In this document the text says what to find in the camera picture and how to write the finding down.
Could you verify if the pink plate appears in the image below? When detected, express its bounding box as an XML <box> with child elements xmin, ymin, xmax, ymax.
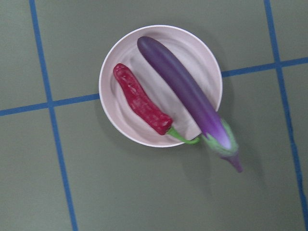
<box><xmin>99</xmin><ymin>25</ymin><xmax>223</xmax><ymax>148</ymax></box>

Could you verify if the red chili pepper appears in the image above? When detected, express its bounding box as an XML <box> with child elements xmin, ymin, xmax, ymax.
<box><xmin>113</xmin><ymin>63</ymin><xmax>200</xmax><ymax>144</ymax></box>

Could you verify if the purple eggplant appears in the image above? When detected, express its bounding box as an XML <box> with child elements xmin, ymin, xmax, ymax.
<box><xmin>137</xmin><ymin>36</ymin><xmax>243</xmax><ymax>173</ymax></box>

